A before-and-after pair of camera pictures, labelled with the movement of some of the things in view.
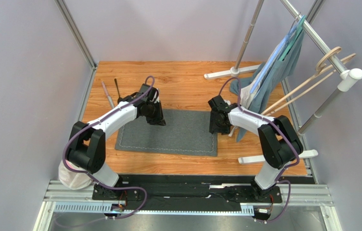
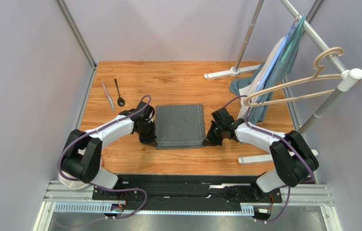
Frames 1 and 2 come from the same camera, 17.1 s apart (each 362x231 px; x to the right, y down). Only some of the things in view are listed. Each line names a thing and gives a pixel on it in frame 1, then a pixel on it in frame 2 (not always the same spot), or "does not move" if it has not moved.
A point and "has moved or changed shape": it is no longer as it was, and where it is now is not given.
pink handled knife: [109, 98] does not move
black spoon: [120, 99] does not move
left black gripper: [159, 117] → [151, 138]
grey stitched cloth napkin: [187, 132] has moved or changed shape
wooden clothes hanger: [326, 65] → [318, 74]
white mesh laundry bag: [73, 180] does not move
